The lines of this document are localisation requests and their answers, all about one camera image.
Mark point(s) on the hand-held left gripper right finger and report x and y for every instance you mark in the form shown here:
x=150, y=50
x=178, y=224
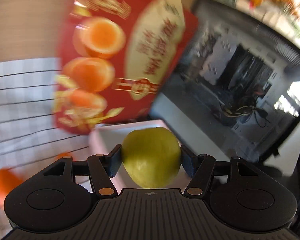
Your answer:
x=187, y=161

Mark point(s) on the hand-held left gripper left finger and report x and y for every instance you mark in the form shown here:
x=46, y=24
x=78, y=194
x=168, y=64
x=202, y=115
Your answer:
x=115, y=161

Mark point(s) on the white rectangular tray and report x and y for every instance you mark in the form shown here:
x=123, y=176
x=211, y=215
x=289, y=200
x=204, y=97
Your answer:
x=107, y=135

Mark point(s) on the green apple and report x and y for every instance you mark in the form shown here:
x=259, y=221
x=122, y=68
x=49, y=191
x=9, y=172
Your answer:
x=151, y=157

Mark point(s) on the orange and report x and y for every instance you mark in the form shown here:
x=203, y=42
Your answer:
x=6, y=185

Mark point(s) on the black monitor screen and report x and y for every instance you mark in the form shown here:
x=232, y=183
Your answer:
x=227, y=92

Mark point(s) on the white checked cloth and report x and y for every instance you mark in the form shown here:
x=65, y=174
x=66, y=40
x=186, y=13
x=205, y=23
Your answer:
x=22, y=110

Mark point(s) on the red snack bag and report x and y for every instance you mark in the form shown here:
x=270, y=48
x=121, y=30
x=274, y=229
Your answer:
x=110, y=55

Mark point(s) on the orange and green decoration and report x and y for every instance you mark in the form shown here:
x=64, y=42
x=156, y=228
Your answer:
x=270, y=2

